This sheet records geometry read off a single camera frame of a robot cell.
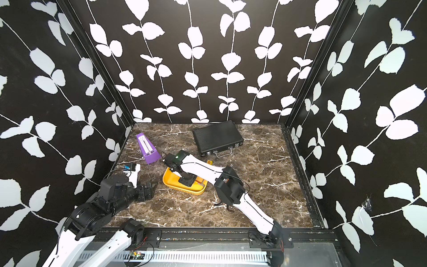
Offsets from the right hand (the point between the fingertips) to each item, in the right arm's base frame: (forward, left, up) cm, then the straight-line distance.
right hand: (191, 178), depth 90 cm
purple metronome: (+14, +26, +5) cm, 30 cm away
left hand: (-10, +13, +19) cm, 25 cm away
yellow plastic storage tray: (+1, +12, -3) cm, 12 cm away
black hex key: (-15, -21, -4) cm, 26 cm away
